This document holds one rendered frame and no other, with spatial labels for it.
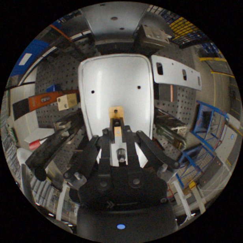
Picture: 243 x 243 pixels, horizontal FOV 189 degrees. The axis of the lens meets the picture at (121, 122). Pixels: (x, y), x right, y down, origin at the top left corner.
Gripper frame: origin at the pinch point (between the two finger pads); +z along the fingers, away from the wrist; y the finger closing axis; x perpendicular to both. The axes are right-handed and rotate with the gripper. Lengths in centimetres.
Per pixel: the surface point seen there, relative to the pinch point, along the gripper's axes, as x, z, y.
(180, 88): 11, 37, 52
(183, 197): -386, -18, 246
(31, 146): 0.3, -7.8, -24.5
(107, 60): 17.9, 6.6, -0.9
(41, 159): -0.3, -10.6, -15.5
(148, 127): -3.9, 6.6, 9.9
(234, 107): 35, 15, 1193
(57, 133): 1.8, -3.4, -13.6
